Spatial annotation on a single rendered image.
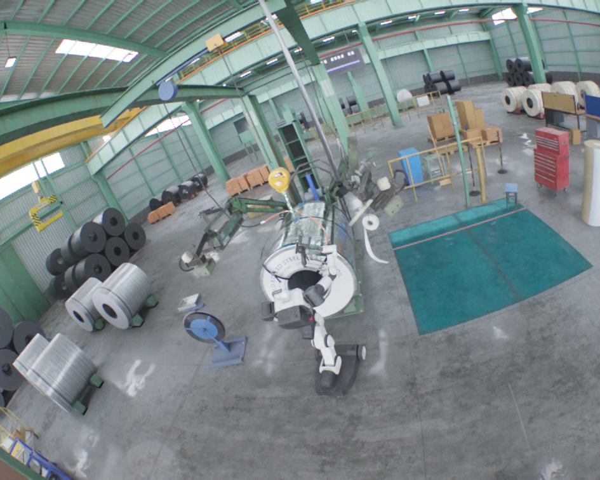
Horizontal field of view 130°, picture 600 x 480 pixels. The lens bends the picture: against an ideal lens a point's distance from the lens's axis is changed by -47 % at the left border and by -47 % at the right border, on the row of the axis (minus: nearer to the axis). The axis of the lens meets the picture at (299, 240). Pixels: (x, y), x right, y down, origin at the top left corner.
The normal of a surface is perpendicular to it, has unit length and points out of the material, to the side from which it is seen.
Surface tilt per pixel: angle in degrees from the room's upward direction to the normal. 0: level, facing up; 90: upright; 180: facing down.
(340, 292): 90
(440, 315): 0
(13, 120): 90
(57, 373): 64
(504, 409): 0
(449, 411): 0
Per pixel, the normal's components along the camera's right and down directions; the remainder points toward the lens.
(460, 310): -0.37, -0.83
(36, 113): 0.92, -0.26
